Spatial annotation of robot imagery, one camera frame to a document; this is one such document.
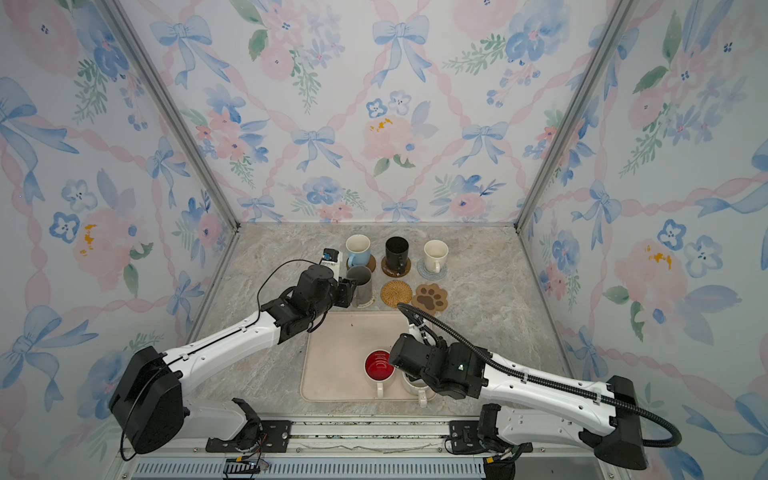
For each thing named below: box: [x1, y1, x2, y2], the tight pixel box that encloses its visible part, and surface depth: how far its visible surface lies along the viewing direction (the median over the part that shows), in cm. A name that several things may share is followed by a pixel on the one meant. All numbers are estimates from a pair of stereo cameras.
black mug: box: [385, 236, 409, 275], surface depth 103 cm
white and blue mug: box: [345, 234, 371, 267], surface depth 103 cm
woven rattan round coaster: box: [381, 280, 413, 308], surface depth 102 cm
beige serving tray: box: [300, 310, 419, 402], surface depth 85 cm
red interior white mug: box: [364, 349, 396, 398], surface depth 81 cm
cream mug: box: [423, 239, 449, 273], surface depth 101 cm
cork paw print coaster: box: [411, 283, 448, 315], surface depth 102 cm
